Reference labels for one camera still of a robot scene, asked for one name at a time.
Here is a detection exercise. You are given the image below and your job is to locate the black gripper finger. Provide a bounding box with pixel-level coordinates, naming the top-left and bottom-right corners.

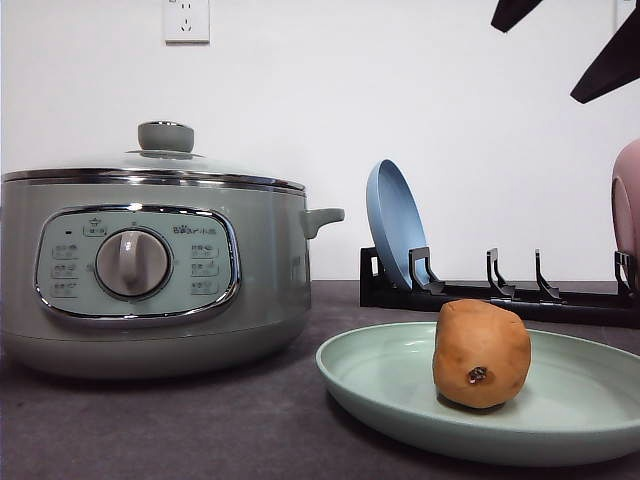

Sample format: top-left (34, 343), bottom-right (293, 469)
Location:
top-left (490, 0), bottom-right (543, 33)
top-left (570, 0), bottom-right (640, 104)

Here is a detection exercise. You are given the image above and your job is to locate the brown potato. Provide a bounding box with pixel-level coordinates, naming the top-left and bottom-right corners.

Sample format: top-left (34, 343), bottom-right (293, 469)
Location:
top-left (433, 299), bottom-right (532, 408)

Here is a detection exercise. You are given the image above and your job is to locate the green plate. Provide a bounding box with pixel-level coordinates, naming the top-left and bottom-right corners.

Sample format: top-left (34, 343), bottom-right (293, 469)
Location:
top-left (315, 321), bottom-right (640, 463)

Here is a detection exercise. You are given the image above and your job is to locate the glass steamer lid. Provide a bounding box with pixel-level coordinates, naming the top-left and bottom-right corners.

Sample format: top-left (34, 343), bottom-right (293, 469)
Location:
top-left (1, 122), bottom-right (306, 195)

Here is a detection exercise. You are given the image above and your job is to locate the pink plate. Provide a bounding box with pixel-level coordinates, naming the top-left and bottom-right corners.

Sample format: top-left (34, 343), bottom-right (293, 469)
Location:
top-left (611, 138), bottom-right (640, 258)

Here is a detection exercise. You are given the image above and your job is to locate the blue plate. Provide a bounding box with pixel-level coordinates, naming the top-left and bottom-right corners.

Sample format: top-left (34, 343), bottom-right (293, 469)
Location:
top-left (366, 159), bottom-right (429, 288)

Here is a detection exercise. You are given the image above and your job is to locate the black plate rack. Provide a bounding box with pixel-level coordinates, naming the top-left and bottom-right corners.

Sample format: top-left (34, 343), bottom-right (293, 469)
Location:
top-left (359, 247), bottom-right (640, 327)

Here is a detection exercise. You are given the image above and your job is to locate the green electric steamer pot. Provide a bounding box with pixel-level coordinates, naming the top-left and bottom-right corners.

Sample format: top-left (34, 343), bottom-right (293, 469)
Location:
top-left (1, 168), bottom-right (345, 378)

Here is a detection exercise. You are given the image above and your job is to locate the white wall socket right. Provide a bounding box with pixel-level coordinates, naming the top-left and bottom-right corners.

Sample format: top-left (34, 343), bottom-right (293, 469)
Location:
top-left (616, 0), bottom-right (632, 16)

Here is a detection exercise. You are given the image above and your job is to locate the white wall socket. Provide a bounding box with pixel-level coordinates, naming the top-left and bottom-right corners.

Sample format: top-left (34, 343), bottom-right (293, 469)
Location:
top-left (616, 0), bottom-right (632, 16)
top-left (164, 0), bottom-right (210, 47)

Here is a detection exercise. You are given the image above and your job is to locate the white wall socket left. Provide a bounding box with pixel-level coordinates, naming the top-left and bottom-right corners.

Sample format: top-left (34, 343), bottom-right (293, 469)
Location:
top-left (164, 0), bottom-right (210, 47)

